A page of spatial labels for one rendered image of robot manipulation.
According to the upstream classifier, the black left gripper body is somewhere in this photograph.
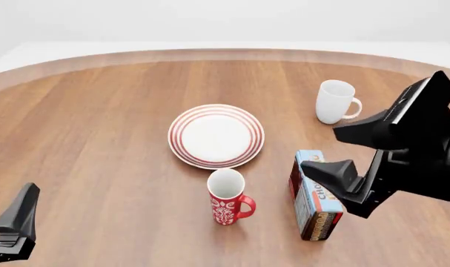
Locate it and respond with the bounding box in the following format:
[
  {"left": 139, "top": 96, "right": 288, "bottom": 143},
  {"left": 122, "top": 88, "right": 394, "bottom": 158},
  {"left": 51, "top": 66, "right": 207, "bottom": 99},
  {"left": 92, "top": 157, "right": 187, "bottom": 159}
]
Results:
[{"left": 0, "top": 231, "right": 37, "bottom": 264}]

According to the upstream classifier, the blue chocolate pudding box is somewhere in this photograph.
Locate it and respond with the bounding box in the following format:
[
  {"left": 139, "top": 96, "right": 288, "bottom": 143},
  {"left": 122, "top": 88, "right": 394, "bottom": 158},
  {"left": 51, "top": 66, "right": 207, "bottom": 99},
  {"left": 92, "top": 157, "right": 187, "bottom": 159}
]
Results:
[{"left": 288, "top": 149, "right": 345, "bottom": 242}]

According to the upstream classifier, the red patterned mug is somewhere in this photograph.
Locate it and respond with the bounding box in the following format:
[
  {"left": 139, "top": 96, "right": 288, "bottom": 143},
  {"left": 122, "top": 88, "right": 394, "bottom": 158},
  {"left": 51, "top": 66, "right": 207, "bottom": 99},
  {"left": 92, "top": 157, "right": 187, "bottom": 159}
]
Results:
[{"left": 206, "top": 167, "right": 257, "bottom": 227}]

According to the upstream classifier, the white plate with red rings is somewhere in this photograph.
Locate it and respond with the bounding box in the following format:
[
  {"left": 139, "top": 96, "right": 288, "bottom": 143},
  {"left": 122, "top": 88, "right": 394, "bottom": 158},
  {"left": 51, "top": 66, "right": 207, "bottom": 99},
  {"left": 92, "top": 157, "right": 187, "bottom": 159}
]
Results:
[{"left": 168, "top": 103, "right": 265, "bottom": 171}]

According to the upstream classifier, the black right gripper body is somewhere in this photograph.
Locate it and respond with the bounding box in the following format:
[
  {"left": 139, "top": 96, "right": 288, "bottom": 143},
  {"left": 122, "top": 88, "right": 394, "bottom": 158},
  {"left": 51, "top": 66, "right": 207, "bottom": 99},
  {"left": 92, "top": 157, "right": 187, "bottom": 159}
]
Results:
[{"left": 337, "top": 149, "right": 408, "bottom": 220}]

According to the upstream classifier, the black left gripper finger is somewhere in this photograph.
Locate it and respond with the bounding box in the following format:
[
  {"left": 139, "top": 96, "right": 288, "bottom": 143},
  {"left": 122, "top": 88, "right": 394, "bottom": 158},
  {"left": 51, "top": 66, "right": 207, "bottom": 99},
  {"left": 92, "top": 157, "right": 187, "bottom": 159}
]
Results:
[{"left": 0, "top": 182, "right": 41, "bottom": 242}]

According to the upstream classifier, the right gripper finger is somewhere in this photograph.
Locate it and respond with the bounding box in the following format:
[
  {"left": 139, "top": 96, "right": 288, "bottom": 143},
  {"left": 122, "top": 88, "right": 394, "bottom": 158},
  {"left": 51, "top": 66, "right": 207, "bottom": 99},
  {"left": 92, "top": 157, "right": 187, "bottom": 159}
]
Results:
[
  {"left": 300, "top": 159, "right": 365, "bottom": 199},
  {"left": 333, "top": 109, "right": 396, "bottom": 151}
]

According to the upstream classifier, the white mug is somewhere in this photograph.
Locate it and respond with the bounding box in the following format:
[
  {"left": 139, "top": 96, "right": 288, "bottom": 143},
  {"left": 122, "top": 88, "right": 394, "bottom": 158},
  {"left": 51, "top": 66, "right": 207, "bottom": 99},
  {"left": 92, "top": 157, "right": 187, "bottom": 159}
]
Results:
[{"left": 315, "top": 79, "right": 363, "bottom": 125}]

